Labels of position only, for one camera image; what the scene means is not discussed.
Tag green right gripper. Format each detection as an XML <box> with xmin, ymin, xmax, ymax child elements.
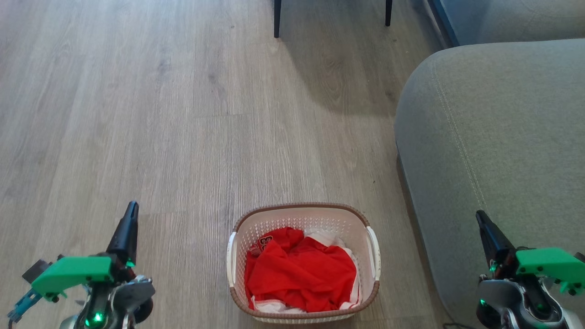
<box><xmin>476</xmin><ymin>211</ymin><xmax>585</xmax><ymax>295</ymax></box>

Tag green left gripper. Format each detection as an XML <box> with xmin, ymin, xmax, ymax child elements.
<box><xmin>31</xmin><ymin>202</ymin><xmax>139</xmax><ymax>302</ymax></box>

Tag white laundry basket brown rim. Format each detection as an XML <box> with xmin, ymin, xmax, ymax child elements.
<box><xmin>226</xmin><ymin>202</ymin><xmax>381</xmax><ymax>324</ymax></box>

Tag grey fabric sofa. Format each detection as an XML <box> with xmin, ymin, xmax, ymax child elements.
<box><xmin>394</xmin><ymin>39</ymin><xmax>585</xmax><ymax>329</ymax></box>

